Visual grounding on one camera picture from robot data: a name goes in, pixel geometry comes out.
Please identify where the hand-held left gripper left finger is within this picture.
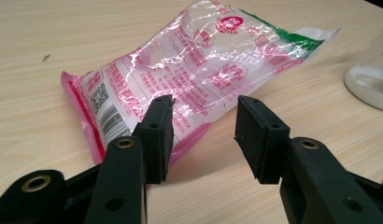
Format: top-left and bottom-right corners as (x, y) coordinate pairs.
(83, 94), (176, 224)

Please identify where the clear glass jar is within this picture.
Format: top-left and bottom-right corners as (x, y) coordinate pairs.
(343, 22), (383, 113)

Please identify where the clear pink printed plastic bag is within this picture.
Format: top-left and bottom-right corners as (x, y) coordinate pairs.
(60, 0), (342, 166)

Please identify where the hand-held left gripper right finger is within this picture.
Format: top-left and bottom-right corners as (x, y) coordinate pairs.
(234, 94), (383, 224)

